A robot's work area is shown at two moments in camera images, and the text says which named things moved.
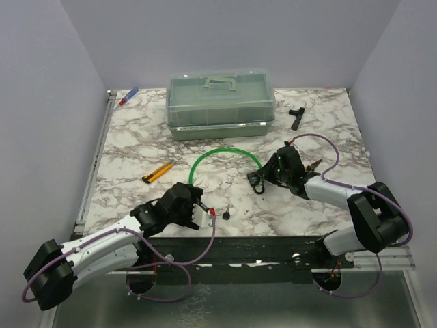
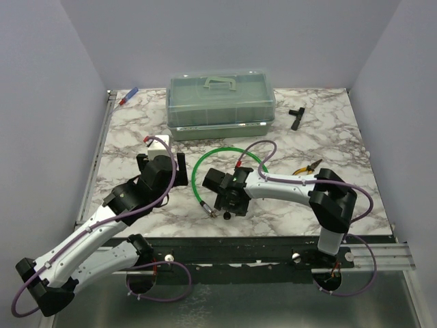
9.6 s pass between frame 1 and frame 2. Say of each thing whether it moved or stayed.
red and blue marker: stayed
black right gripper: moved
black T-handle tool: stayed
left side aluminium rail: stayed
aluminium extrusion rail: stayed
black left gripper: moved
